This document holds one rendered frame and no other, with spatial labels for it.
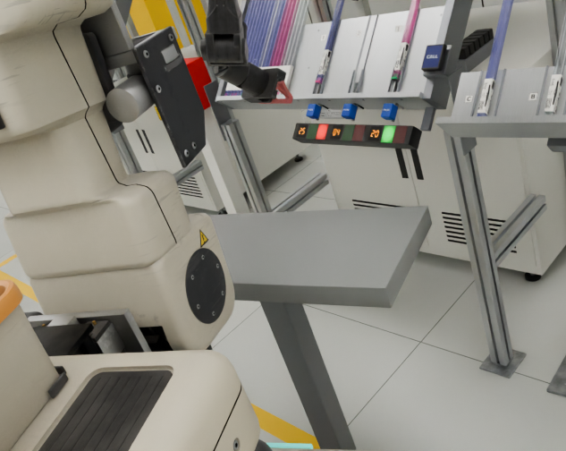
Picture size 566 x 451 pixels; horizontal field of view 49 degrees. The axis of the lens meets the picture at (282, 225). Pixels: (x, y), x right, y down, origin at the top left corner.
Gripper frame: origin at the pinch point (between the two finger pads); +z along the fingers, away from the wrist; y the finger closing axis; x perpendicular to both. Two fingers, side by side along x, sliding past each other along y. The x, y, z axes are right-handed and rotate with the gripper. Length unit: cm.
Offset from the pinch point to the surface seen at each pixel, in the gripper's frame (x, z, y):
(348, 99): -2.7, 7.8, -10.3
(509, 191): 3, 59, -25
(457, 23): -19.5, 10.9, -31.3
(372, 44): -15.9, 9.0, -12.0
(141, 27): -100, 107, 301
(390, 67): -10.2, 9.1, -18.6
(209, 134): -1, 32, 73
